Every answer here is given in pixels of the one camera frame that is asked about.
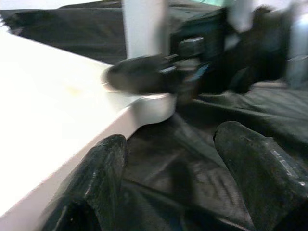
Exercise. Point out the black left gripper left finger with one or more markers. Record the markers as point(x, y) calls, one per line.
point(101, 183)

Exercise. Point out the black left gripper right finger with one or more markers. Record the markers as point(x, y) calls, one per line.
point(262, 173)

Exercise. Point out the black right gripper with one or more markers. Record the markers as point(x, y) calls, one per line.
point(211, 55)

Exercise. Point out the white plastic table leg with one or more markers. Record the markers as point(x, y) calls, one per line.
point(144, 26)

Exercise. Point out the white plastic table top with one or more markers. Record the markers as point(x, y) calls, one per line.
point(48, 96)

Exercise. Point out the black plastic sheet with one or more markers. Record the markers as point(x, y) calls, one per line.
point(216, 115)

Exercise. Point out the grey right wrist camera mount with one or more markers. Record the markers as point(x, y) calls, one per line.
point(240, 14)

